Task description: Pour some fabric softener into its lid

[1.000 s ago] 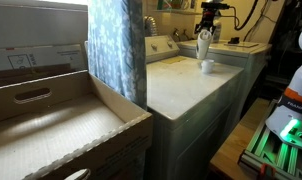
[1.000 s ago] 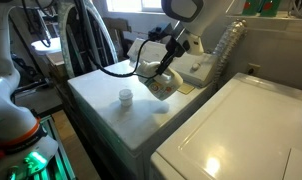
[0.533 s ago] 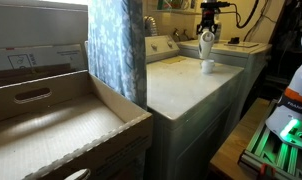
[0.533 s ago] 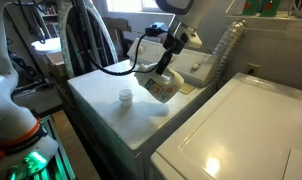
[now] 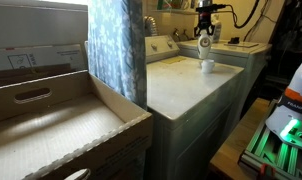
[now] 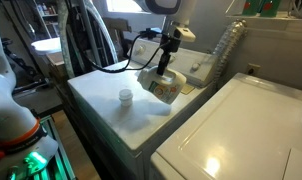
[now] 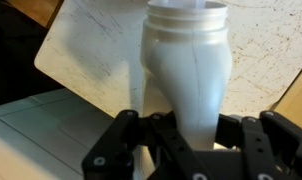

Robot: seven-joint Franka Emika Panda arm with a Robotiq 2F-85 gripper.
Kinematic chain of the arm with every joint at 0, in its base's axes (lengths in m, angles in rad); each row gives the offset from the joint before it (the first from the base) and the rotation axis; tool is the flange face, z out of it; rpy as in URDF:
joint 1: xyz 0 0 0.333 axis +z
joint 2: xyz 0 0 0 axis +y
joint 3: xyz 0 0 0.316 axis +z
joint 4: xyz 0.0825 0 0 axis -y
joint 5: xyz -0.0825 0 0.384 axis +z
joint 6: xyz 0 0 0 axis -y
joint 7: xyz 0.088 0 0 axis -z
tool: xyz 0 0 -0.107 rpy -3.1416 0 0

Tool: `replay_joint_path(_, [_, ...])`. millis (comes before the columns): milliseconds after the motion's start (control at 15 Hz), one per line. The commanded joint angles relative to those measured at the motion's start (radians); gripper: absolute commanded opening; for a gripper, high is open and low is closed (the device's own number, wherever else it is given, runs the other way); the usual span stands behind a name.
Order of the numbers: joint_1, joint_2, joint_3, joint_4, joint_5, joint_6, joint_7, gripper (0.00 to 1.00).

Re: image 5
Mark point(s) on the open brown cardboard box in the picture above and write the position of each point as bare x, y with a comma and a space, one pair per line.
64, 133

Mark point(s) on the white clothes dryer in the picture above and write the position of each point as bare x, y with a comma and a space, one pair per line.
181, 93

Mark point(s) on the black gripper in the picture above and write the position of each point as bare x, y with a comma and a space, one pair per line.
205, 19

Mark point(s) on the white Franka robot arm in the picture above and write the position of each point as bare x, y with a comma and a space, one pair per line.
296, 110

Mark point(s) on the metal water faucet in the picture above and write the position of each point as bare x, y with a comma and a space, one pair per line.
185, 35
176, 35

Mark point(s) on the small black object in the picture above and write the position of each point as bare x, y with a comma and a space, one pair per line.
234, 40

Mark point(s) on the flat printed cardboard box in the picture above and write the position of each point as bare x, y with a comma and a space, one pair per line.
41, 60

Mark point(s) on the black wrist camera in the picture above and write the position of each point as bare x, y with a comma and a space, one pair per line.
209, 7

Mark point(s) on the white fabric softener bottle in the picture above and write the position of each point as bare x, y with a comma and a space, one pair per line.
204, 45

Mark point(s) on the white bottle lid cap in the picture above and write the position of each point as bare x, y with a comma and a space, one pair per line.
207, 66

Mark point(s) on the white washing machine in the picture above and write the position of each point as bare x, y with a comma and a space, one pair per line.
244, 56

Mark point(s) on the blue floral fabric cover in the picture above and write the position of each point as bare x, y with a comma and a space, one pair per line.
114, 50

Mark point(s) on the round dryer knob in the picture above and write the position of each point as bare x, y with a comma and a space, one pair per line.
170, 44
154, 47

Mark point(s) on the green container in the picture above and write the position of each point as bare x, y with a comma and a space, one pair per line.
163, 4

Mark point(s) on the yellow paper sheet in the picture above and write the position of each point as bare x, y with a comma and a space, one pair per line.
172, 60

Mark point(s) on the large white detergent jug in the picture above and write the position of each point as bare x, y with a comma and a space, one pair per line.
217, 30

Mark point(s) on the wooden platform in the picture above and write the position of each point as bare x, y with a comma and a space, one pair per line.
237, 140

